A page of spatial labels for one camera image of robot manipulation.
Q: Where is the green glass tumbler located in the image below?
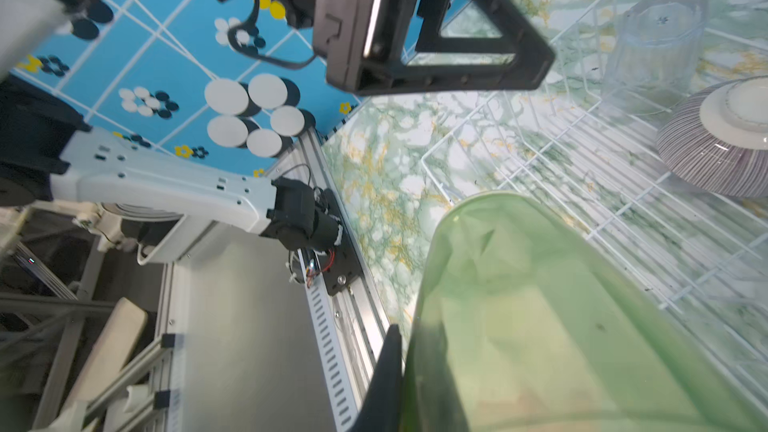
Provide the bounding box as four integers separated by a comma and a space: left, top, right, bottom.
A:
400, 192, 767, 431

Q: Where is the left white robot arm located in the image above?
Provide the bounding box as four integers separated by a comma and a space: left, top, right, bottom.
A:
1, 0, 555, 251

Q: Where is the white wire dish rack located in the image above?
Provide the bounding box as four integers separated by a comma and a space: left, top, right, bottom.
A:
421, 0, 767, 404

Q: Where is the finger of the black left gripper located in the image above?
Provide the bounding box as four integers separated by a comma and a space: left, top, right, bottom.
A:
359, 0, 555, 95

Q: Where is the aluminium front rail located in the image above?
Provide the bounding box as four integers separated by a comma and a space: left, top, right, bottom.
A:
268, 128, 390, 431

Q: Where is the striped ceramic bowl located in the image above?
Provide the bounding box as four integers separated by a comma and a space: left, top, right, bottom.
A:
656, 75, 767, 198

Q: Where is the clear glass tumbler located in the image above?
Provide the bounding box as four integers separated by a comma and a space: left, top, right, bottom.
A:
601, 0, 709, 116

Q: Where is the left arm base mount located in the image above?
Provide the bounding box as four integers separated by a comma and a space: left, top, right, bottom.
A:
288, 188, 363, 297

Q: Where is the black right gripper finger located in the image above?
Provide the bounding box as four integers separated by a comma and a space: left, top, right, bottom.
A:
351, 324, 403, 432

